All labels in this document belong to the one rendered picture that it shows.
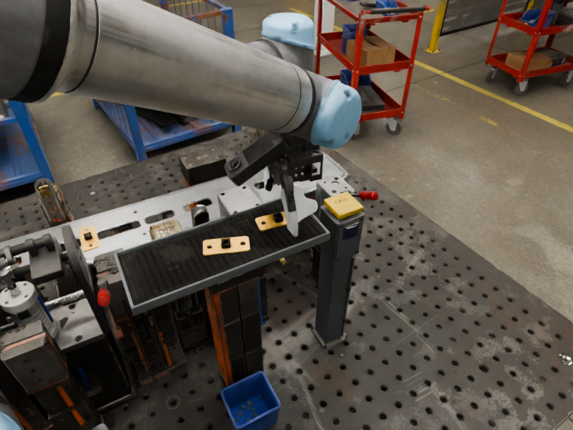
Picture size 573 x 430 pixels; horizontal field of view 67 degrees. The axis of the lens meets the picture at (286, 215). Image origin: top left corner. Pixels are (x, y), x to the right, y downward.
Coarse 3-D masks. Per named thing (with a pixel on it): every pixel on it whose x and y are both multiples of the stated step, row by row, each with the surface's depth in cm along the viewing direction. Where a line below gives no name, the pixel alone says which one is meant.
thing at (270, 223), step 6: (264, 216) 84; (270, 216) 84; (276, 216) 84; (282, 216) 83; (258, 222) 83; (264, 222) 83; (270, 222) 83; (276, 222) 83; (282, 222) 83; (264, 228) 82; (270, 228) 82
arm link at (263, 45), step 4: (260, 40) 59; (264, 40) 59; (248, 44) 58; (252, 44) 58; (256, 44) 58; (260, 44) 58; (264, 44) 58; (268, 44) 58; (272, 44) 58; (256, 48) 57; (260, 48) 57; (264, 48) 58; (268, 48) 58; (272, 48) 58; (276, 48) 58; (268, 52) 57; (272, 52) 58; (276, 52) 58; (276, 56) 58; (280, 56) 58
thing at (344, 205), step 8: (344, 192) 91; (328, 200) 89; (336, 200) 89; (344, 200) 89; (352, 200) 89; (328, 208) 88; (336, 208) 87; (344, 208) 87; (352, 208) 87; (360, 208) 87; (336, 216) 86; (344, 216) 86
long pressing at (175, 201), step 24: (336, 168) 126; (192, 192) 117; (216, 192) 117; (264, 192) 117; (312, 192) 118; (96, 216) 110; (120, 216) 110; (144, 216) 110; (216, 216) 110; (24, 240) 103; (120, 240) 103; (144, 240) 103; (24, 264) 97
